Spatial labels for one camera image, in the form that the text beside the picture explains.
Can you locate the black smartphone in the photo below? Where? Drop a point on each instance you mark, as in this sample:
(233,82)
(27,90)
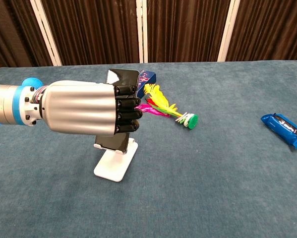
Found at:
(121,77)

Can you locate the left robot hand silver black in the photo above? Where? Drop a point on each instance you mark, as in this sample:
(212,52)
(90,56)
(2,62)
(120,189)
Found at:
(78,107)

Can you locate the white folding phone stand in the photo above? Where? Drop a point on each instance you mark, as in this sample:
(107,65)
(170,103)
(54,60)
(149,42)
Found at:
(111,168)

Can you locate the dark blue rectangular box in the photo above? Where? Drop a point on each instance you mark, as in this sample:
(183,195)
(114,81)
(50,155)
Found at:
(148,77)

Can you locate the blue cookie packet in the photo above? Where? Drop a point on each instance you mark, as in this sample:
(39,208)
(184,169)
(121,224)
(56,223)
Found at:
(282,129)

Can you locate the dark brown pleated curtain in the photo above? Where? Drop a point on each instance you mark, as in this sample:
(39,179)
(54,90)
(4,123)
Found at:
(12,32)
(93,31)
(185,29)
(269,29)

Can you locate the colourful feather shuttlecock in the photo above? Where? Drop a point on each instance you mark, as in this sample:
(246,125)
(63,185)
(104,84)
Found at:
(160,99)

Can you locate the blue-grey felt table mat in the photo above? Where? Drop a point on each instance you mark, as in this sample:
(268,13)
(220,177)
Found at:
(212,186)

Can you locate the white partition frame post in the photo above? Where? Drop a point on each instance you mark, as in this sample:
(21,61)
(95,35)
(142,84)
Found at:
(142,31)
(45,32)
(226,31)

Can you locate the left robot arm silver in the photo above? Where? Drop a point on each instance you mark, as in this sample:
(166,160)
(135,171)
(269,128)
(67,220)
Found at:
(4,104)

